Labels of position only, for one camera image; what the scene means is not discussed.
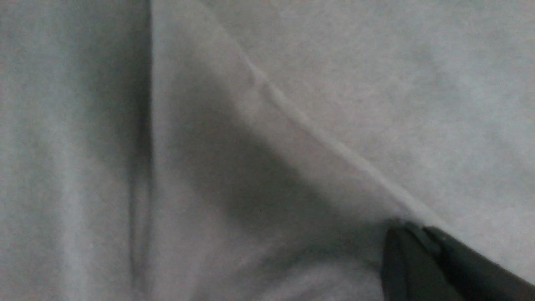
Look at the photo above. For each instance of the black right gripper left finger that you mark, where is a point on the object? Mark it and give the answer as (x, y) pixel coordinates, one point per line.
(408, 270)

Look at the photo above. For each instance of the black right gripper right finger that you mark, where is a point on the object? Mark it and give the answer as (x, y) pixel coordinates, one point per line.
(473, 275)

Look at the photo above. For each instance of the gray long-sleeved shirt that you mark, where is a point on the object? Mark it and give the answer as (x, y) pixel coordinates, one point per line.
(257, 150)

